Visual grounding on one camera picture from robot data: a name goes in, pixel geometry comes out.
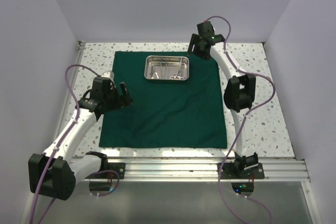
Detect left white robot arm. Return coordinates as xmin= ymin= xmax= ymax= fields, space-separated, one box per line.
xmin=28 ymin=76 xmax=133 ymax=200

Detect aluminium rail frame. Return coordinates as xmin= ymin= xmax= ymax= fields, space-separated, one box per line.
xmin=19 ymin=40 xmax=320 ymax=224

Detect steel surgical scissors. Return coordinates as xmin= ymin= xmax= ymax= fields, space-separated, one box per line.
xmin=170 ymin=57 xmax=184 ymax=80

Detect green surgical cloth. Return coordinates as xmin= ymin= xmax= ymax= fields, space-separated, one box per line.
xmin=99 ymin=51 xmax=227 ymax=148

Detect stainless steel tray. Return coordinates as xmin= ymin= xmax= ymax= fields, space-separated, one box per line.
xmin=144 ymin=55 xmax=190 ymax=81

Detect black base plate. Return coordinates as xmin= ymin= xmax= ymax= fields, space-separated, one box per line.
xmin=217 ymin=163 xmax=265 ymax=179
xmin=101 ymin=163 xmax=125 ymax=179

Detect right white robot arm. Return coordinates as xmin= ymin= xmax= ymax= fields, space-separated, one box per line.
xmin=187 ymin=34 xmax=258 ymax=178

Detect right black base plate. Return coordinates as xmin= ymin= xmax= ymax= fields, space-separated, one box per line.
xmin=217 ymin=163 xmax=265 ymax=179

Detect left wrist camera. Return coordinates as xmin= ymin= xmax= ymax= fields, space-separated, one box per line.
xmin=101 ymin=71 xmax=114 ymax=80

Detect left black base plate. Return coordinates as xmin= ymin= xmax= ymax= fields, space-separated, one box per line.
xmin=101 ymin=163 xmax=125 ymax=179

